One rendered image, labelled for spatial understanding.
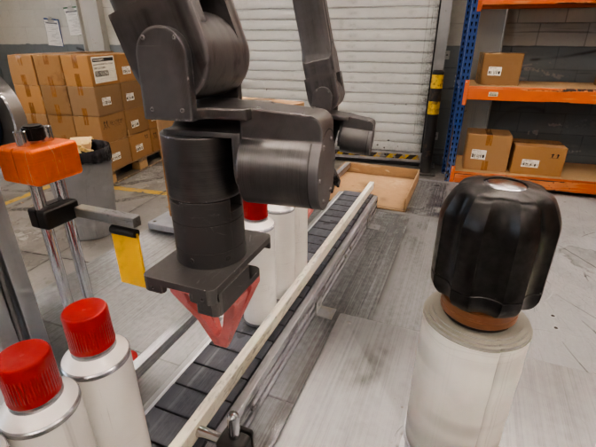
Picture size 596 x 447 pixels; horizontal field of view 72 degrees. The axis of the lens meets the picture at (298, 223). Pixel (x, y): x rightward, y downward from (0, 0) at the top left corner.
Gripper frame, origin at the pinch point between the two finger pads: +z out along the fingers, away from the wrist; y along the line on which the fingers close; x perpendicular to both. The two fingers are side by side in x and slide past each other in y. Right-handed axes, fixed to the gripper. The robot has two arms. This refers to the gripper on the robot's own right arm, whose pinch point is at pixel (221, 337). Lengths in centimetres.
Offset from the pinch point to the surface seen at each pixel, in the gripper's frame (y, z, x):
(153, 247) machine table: 40, 19, 44
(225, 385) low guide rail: 3.3, 10.3, 2.4
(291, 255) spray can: 26.1, 5.6, 3.8
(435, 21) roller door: 423, -37, 19
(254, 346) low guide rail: 10.4, 10.4, 2.4
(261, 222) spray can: 18.9, -3.1, 5.0
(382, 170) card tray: 112, 17, 5
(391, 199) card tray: 90, 19, -2
